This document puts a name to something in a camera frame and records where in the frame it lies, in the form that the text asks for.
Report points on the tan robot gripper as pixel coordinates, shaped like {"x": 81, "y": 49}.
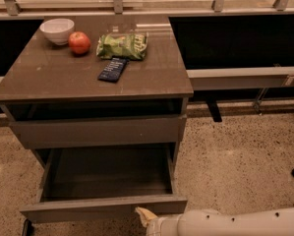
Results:
{"x": 154, "y": 227}

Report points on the grey drawer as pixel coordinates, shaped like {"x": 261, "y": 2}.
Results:
{"x": 99, "y": 132}
{"x": 88, "y": 183}

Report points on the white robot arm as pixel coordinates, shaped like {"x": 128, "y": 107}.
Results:
{"x": 209, "y": 222}

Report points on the grey top drawer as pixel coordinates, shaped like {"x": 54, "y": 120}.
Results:
{"x": 99, "y": 132}

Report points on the grey drawer cabinet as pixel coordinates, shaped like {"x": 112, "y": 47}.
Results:
{"x": 49, "y": 83}

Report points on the black object on floor left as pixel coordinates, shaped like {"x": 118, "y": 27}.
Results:
{"x": 27, "y": 228}

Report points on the dark blue snack bar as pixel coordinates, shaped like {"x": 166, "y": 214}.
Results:
{"x": 113, "y": 70}

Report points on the green chip bag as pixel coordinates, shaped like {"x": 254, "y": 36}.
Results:
{"x": 132, "y": 46}

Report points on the red apple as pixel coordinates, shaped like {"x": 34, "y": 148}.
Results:
{"x": 79, "y": 42}

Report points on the white ceramic bowl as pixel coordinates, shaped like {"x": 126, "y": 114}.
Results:
{"x": 57, "y": 31}

